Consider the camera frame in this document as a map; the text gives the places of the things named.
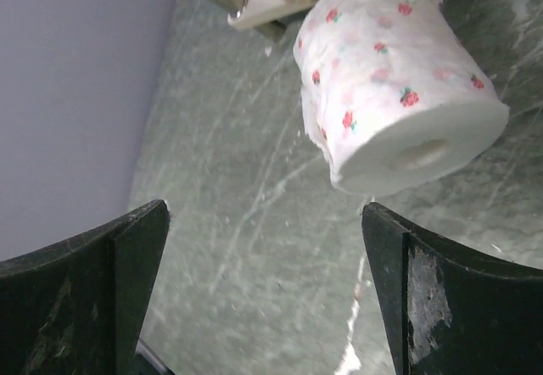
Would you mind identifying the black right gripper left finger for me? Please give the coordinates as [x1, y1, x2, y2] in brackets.
[1, 199, 170, 374]

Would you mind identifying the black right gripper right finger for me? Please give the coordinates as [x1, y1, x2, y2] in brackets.
[361, 202, 542, 374]

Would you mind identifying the white roll with red dots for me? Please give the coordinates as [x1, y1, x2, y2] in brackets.
[293, 0, 509, 196]

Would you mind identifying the white two-tier shelf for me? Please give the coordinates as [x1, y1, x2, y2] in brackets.
[210, 0, 315, 42]

